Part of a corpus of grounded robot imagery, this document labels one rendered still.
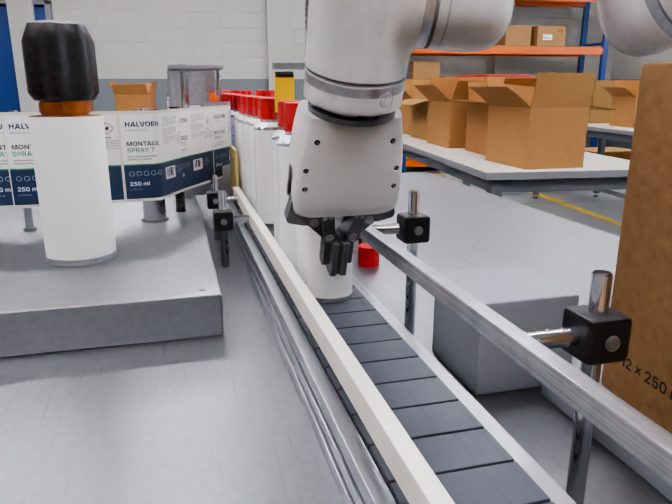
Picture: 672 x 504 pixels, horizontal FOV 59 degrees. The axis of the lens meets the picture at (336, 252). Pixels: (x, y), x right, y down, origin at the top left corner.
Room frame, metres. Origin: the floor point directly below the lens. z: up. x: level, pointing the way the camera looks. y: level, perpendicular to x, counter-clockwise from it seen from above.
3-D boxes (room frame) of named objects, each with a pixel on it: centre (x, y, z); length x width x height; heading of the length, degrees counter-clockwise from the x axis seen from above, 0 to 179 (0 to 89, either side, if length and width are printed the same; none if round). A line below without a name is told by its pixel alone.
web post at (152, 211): (1.01, 0.31, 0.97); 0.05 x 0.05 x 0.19
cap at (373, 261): (0.91, -0.05, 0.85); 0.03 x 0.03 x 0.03
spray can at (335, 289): (0.62, 0.01, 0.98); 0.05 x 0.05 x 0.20
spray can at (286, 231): (0.72, 0.04, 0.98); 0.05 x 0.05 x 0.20
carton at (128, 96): (6.33, 2.06, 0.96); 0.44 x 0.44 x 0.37; 6
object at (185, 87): (1.31, 0.29, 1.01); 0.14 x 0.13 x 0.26; 15
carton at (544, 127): (2.62, -0.86, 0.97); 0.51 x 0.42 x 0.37; 104
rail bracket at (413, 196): (0.63, -0.06, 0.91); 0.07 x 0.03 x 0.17; 105
